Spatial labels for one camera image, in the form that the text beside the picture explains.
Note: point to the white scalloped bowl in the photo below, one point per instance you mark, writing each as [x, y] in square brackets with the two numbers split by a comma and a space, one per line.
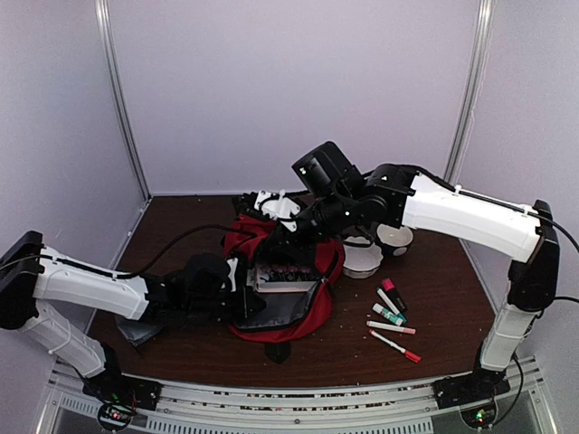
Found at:
[362, 258]

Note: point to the white green glue stick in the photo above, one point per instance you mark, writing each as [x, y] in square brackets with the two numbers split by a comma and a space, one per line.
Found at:
[388, 315]

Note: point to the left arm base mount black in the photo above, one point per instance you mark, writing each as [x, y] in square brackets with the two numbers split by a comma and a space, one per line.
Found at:
[112, 386]

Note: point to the pink highlighter marker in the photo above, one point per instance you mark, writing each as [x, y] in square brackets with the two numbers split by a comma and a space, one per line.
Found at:
[393, 295]

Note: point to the left aluminium corner post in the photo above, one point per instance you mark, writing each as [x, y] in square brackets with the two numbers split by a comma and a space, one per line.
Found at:
[107, 39]

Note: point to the paperback book with pink flowers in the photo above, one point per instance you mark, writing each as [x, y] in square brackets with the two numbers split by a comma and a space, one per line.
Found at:
[283, 279]

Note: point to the dark blue dotted bowl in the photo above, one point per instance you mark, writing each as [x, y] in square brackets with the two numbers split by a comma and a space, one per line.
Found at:
[393, 242]

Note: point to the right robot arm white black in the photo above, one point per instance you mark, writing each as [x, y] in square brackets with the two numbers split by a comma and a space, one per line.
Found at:
[409, 196]

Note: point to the aluminium front rail frame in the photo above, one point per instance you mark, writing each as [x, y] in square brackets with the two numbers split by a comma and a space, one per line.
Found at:
[395, 407]

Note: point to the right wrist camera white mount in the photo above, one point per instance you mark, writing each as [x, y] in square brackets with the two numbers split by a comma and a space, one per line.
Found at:
[268, 206]

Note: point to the red backpack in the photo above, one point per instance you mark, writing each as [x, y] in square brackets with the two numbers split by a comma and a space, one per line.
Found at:
[286, 317]

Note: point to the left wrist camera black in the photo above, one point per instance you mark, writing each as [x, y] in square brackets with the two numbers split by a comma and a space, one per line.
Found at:
[231, 279]

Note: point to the right aluminium corner post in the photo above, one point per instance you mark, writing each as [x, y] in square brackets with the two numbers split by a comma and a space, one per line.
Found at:
[478, 59]

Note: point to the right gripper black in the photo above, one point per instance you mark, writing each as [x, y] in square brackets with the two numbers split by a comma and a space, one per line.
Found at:
[304, 254]

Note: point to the grey pencil pouch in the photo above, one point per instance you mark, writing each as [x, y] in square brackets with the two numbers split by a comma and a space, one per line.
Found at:
[136, 333]

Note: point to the white pen pink cap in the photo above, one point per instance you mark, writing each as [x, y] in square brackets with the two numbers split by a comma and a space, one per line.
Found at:
[390, 327]

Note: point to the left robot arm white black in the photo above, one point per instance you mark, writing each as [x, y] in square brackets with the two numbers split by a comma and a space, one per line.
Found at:
[33, 275]

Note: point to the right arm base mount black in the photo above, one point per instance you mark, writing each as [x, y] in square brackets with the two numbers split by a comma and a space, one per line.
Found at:
[479, 385]

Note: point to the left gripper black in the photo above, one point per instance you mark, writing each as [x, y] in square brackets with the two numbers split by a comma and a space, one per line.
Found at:
[243, 312]

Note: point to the aluminium corner post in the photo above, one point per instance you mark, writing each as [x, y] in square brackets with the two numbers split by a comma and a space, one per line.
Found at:
[478, 59]
[107, 39]

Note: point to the white pen red cap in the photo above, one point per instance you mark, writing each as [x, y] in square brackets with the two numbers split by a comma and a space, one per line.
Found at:
[407, 354]

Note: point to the white black marker teal cap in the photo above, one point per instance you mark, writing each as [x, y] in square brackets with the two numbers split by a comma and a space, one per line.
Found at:
[388, 302]

